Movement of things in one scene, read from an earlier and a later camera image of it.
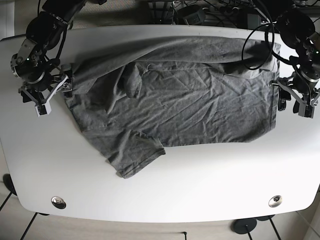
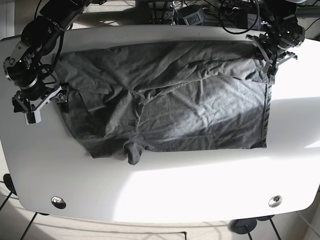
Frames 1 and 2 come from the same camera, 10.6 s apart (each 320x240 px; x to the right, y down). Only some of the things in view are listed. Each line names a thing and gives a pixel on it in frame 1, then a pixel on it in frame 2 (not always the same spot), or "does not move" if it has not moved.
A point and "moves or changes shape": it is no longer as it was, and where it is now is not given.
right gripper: [305, 108] to [271, 68]
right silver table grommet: [275, 201] does not move
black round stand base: [243, 226] does not move
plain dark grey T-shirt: [134, 97] moves or changes shape
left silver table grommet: [58, 202] does not move
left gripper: [43, 107] to [33, 114]
